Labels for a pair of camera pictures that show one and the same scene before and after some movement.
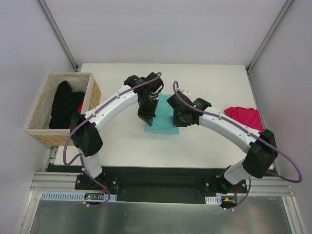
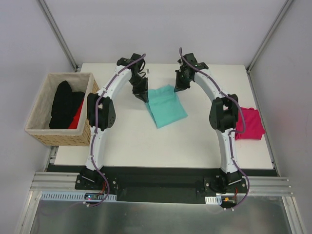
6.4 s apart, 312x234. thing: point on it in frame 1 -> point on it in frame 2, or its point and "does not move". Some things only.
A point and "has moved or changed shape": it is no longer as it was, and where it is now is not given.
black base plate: x=158 y=184 does not move
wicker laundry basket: x=60 y=95 does not move
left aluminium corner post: x=47 y=11 does not move
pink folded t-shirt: x=250 y=117 does not move
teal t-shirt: x=163 y=123 has moved or changed shape
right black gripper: x=180 y=119 -> x=182 y=79
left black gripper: x=146 y=114 -> x=141 y=87
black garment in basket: x=65 y=102 does not move
